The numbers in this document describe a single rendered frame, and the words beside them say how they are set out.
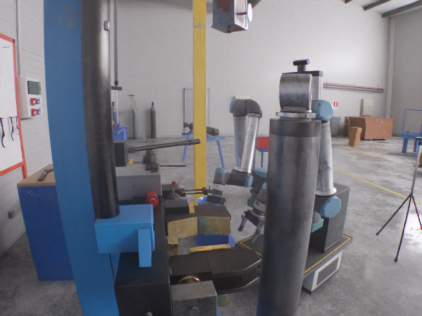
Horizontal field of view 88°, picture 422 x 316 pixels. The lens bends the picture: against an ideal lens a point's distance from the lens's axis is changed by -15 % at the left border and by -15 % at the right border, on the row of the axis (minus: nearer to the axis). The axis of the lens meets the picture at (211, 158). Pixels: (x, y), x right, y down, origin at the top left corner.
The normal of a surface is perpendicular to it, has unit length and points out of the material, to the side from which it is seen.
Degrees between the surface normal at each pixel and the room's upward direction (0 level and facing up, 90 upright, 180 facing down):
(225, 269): 0
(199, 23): 90
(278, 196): 90
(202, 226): 90
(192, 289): 0
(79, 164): 90
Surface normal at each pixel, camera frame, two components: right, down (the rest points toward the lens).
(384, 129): 0.25, 0.21
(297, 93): -0.41, 0.24
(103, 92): 0.71, 0.15
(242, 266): 0.00, -0.98
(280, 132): -0.77, 0.14
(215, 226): -0.06, 0.21
